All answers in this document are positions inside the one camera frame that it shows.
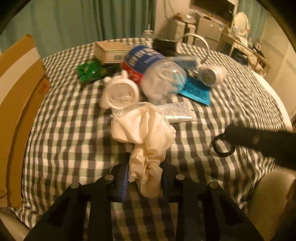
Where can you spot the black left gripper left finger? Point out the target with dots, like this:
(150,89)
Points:
(65,219)

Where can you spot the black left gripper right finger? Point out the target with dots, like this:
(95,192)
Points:
(205,212)

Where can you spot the blue blister pill pack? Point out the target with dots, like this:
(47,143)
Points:
(196,90)

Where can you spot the white cloth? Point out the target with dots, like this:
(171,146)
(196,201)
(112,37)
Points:
(145,126)

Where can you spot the clear jar blue red label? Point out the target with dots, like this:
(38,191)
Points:
(158,77)

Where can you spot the dark glass jar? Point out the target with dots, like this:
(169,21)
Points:
(165,47)

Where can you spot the checkered green white bedsheet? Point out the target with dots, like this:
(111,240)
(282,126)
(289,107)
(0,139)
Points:
(70,142)

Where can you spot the white dressing table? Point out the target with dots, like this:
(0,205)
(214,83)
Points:
(230,46)

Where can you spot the white oval mirror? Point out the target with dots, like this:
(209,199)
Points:
(241,23)

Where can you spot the small grey refrigerator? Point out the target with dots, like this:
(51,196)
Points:
(210,30)

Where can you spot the white alarm clock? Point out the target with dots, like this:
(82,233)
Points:
(119,92)

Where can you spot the brown cardboard box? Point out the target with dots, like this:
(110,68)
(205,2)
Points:
(24,86)

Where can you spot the green snack packet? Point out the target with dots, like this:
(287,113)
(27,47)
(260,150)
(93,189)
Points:
(93,70)

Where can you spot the white suitcase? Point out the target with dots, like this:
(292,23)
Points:
(177,29)

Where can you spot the large clear water bottle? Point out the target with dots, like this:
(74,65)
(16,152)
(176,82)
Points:
(148,35)

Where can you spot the beige rectangular paper box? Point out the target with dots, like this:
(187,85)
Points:
(110,52)

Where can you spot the green curtain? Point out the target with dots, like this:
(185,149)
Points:
(60,25)

